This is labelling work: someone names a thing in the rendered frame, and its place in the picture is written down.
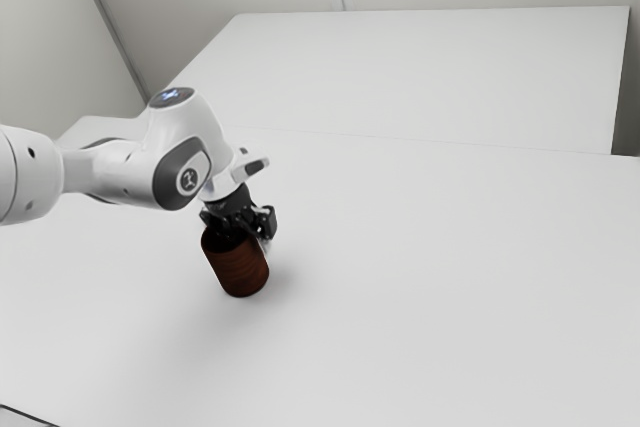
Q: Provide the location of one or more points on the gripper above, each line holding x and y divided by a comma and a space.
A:
245, 214

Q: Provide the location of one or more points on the brown wooden mug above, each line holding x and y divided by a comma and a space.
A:
240, 264

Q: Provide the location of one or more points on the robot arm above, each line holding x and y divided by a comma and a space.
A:
125, 167

